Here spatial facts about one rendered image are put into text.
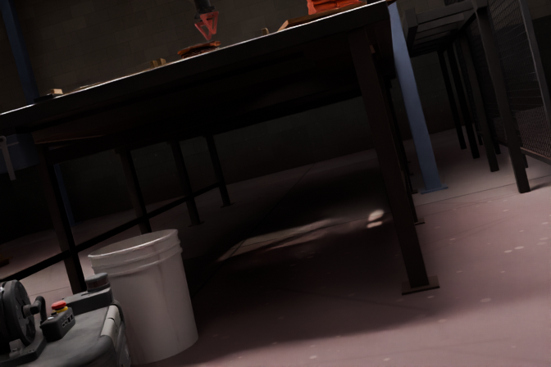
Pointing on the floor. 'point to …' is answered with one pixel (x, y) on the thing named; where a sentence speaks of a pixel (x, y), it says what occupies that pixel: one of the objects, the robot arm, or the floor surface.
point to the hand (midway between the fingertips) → (211, 34)
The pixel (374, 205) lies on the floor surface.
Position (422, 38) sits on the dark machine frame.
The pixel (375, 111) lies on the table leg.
